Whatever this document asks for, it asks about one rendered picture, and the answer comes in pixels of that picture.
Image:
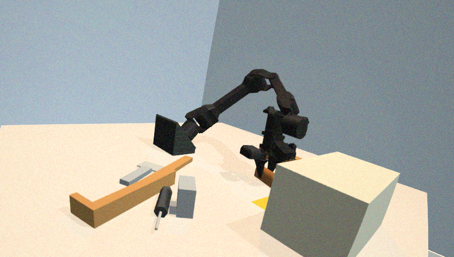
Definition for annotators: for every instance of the black-handled tool with grey metal rod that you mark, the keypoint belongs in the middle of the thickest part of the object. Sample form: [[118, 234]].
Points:
[[162, 205]]

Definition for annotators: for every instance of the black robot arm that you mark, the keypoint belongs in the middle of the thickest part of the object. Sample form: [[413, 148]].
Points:
[[286, 120]]

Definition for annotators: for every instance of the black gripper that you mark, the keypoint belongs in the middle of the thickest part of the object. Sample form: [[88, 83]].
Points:
[[259, 155]]

